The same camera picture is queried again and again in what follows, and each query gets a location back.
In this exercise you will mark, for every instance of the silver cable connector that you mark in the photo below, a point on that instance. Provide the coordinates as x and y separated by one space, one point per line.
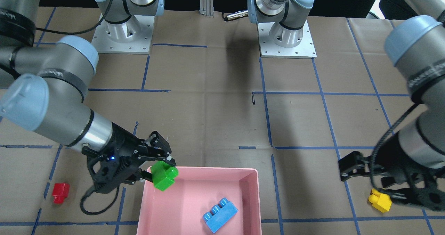
234 16

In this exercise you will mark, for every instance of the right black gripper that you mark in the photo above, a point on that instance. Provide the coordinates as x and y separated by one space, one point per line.
123 143

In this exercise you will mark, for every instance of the blue toy block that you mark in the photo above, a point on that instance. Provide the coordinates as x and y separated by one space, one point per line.
220 214

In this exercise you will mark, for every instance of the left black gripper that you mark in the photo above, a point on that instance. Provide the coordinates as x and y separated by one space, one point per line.
393 162

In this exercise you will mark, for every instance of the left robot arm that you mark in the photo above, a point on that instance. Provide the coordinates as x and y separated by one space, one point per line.
416 49

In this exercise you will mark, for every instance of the red toy block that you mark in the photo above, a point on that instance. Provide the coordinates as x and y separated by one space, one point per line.
60 192

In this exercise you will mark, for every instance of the green toy block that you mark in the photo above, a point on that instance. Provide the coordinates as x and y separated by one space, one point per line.
163 175

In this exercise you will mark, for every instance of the aluminium frame post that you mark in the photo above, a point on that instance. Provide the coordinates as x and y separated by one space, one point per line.
206 8

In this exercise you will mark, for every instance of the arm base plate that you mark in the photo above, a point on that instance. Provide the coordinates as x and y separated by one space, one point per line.
131 37
278 42

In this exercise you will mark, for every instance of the yellow toy block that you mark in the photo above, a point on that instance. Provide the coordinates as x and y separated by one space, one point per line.
381 202

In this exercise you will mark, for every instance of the pink plastic box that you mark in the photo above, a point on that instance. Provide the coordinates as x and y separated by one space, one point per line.
179 209

